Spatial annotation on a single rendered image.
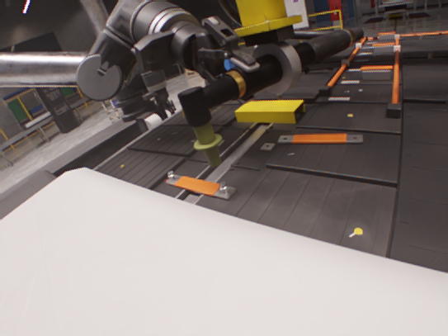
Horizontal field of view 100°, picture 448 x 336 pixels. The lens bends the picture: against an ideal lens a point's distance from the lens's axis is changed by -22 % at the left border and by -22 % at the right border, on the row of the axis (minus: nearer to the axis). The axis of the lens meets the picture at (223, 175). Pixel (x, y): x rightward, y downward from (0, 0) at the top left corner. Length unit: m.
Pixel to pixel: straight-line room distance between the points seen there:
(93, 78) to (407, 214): 0.59
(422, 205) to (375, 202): 0.05
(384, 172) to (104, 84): 0.55
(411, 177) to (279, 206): 0.18
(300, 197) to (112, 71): 0.45
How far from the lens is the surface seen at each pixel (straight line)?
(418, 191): 0.33
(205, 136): 0.31
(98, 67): 0.57
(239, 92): 0.33
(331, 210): 0.30
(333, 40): 0.53
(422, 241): 0.28
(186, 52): 0.41
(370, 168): 0.37
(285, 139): 0.45
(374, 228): 0.29
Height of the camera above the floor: 1.22
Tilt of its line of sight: 32 degrees down
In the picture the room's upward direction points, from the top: 19 degrees counter-clockwise
